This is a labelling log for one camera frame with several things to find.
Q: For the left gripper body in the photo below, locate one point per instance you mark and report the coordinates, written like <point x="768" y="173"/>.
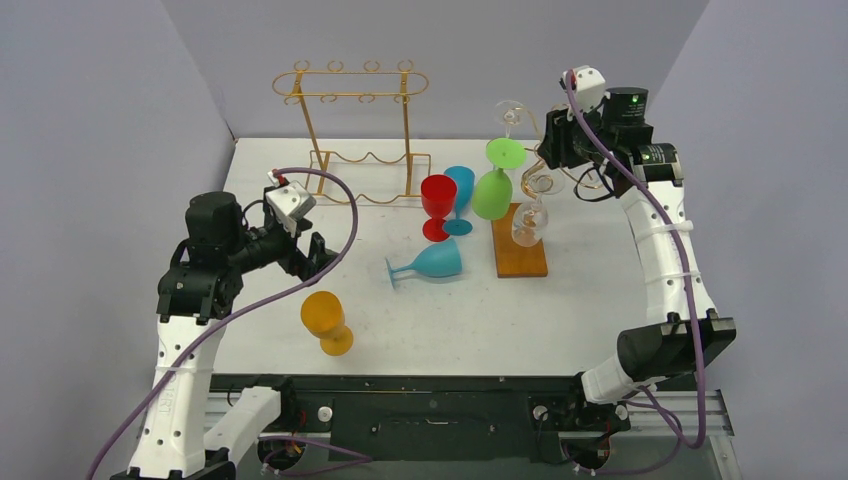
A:
<point x="278" y="245"/>

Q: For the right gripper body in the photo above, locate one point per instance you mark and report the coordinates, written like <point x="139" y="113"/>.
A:
<point x="555" y="140"/>

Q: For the small clear front wine glass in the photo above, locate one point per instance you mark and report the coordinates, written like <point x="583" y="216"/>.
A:
<point x="510" y="114"/>

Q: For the green plastic goblet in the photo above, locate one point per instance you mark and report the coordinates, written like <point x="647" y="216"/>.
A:
<point x="493" y="192"/>

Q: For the blue plastic goblet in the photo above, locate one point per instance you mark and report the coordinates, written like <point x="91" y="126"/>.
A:
<point x="464" y="179"/>
<point x="439" y="260"/>

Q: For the gold hook rack wooden base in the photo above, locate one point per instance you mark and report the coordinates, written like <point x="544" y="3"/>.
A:
<point x="512" y="260"/>

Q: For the red plastic goblet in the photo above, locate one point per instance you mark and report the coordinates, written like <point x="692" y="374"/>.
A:
<point x="438" y="195"/>

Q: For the tall gold wire glass rack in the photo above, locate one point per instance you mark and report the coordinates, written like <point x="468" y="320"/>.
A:
<point x="407" y="84"/>

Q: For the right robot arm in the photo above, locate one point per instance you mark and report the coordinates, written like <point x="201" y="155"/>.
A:
<point x="606" y="128"/>

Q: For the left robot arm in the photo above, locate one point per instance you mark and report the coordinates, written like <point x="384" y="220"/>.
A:
<point x="195" y="303"/>

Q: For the orange plastic goblet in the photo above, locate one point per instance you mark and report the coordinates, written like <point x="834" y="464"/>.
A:
<point x="323" y="316"/>

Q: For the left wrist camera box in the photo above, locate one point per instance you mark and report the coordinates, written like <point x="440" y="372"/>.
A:
<point x="289" y="202"/>

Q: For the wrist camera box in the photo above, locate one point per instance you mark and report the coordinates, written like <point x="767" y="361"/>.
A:
<point x="588" y="85"/>
<point x="289" y="202"/>

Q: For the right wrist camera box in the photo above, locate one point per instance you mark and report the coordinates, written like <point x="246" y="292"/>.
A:
<point x="588" y="85"/>

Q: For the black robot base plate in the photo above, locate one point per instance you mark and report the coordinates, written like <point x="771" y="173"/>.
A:
<point x="442" y="418"/>

